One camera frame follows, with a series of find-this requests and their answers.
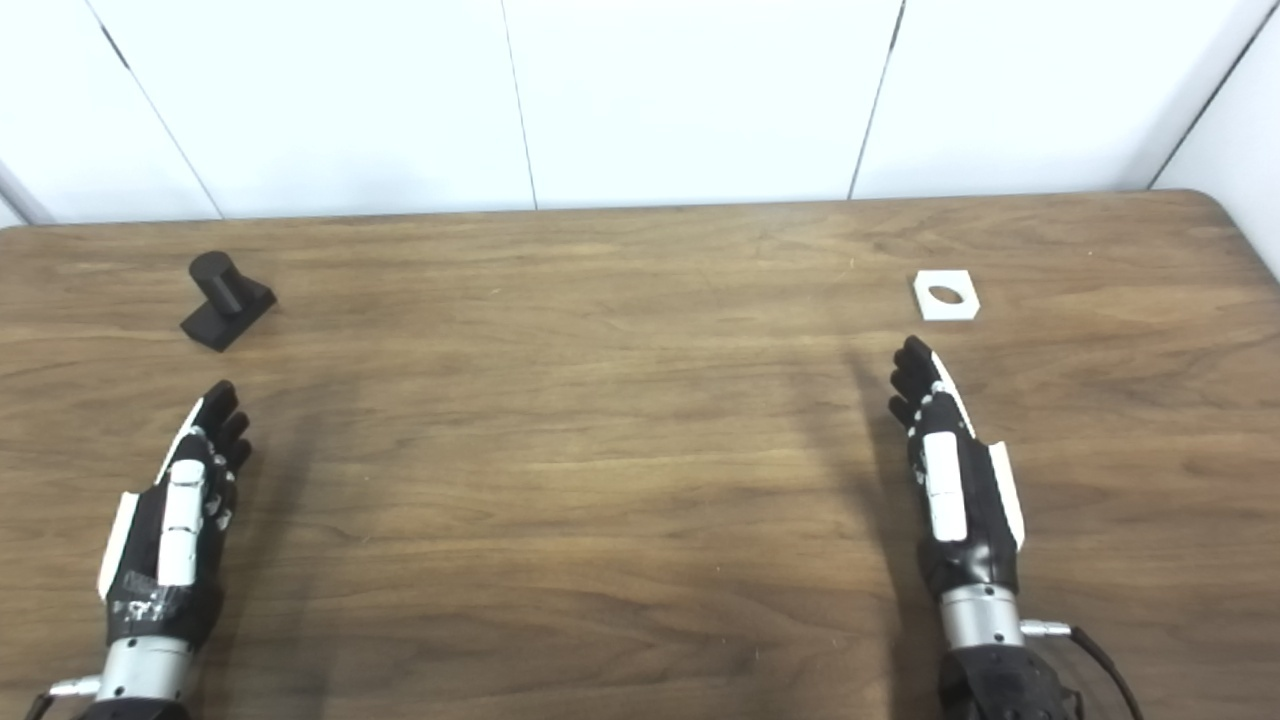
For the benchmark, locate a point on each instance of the black peg with square base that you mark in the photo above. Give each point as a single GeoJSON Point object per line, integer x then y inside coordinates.
{"type": "Point", "coordinates": [225, 300]}

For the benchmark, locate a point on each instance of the gray wall corner post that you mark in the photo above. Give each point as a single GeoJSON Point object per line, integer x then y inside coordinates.
{"type": "Point", "coordinates": [18, 195]}

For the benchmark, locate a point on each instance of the white square piece with hole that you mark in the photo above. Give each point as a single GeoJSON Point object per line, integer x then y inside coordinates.
{"type": "Point", "coordinates": [945, 308]}

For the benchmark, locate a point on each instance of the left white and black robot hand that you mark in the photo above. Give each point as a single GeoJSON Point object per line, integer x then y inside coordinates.
{"type": "Point", "coordinates": [180, 520]}

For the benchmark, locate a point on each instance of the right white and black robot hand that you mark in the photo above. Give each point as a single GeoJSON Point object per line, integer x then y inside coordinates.
{"type": "Point", "coordinates": [945, 490]}

